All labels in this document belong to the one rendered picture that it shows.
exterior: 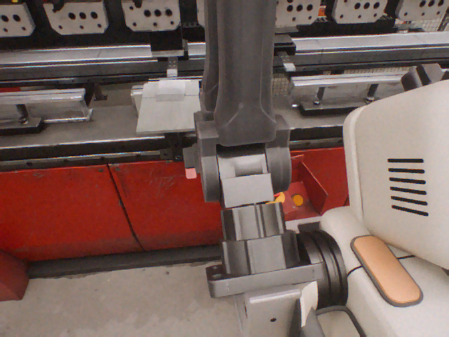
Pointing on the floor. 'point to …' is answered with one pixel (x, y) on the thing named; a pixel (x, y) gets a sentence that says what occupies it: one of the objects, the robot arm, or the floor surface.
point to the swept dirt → (112, 271)
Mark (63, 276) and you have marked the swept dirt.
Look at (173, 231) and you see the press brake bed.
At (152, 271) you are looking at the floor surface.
